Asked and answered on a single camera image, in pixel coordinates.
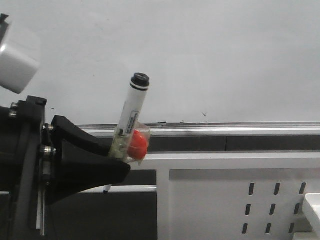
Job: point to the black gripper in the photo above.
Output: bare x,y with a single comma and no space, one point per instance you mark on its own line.
81,163

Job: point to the red round magnet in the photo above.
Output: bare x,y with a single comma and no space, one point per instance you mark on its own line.
138,147

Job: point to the white whiteboard marker pen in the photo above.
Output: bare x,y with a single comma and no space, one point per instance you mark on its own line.
128,123

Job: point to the white whiteboard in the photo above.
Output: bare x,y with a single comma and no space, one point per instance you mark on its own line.
236,66

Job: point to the white plastic bin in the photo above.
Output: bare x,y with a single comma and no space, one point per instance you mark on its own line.
312,212

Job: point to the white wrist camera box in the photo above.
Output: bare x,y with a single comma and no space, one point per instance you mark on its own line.
20,54

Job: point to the white metal rack frame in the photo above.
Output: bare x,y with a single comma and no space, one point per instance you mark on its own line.
196,196

